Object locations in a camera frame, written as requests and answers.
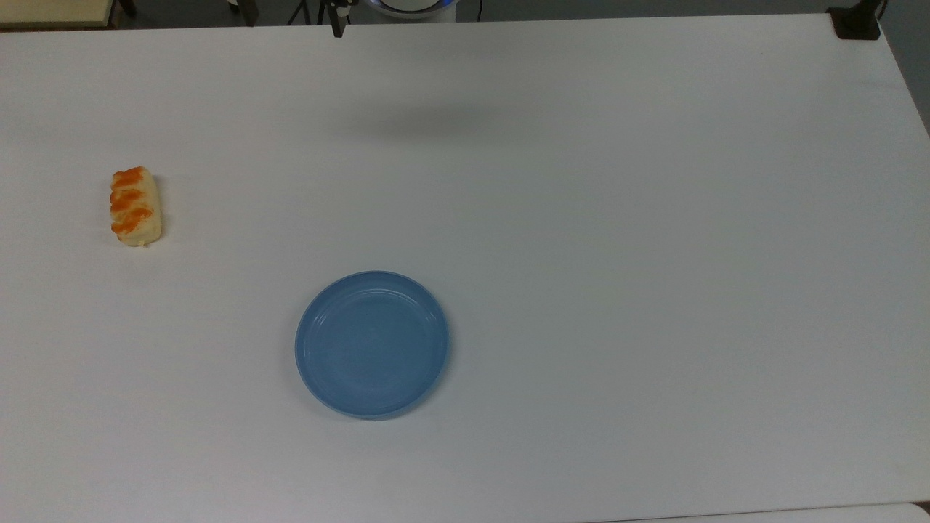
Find white robot base blue ring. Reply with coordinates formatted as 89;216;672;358
365;0;459;23

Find black table clamp mount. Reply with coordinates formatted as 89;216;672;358
828;0;889;41

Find blue round plate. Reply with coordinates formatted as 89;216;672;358
294;271;450;420

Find black tripod legs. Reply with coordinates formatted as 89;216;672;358
286;0;326;27

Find light wooden side table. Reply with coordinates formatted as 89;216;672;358
0;0;117;30

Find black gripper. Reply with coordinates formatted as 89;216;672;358
325;0;357;39

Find orange glazed bread roll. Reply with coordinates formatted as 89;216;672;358
110;166;163;248

